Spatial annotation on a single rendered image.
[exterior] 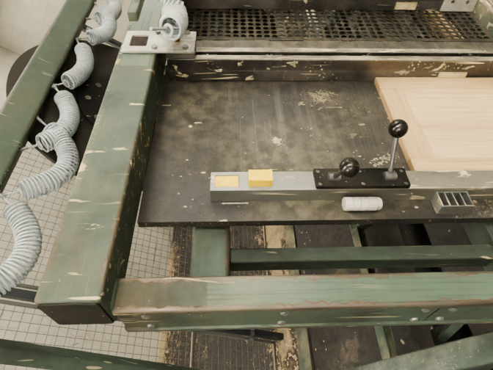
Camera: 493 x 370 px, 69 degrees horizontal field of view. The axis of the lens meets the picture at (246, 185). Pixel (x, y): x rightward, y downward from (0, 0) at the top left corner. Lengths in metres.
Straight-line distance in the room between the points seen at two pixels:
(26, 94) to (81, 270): 0.93
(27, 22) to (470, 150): 7.08
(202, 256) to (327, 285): 0.26
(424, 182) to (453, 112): 0.31
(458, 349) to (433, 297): 0.67
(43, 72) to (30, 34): 6.02
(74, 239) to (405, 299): 0.56
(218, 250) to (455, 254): 0.51
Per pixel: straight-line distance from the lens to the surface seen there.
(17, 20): 7.52
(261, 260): 0.76
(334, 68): 1.09
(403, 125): 0.77
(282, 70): 1.06
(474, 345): 1.34
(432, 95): 1.14
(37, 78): 1.52
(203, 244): 0.76
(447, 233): 2.37
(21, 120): 1.37
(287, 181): 0.76
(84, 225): 0.67
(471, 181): 0.91
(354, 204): 0.77
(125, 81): 0.93
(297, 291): 0.63
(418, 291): 0.69
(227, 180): 0.75
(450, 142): 1.01
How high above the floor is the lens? 1.98
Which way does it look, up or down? 27 degrees down
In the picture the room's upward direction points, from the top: 69 degrees counter-clockwise
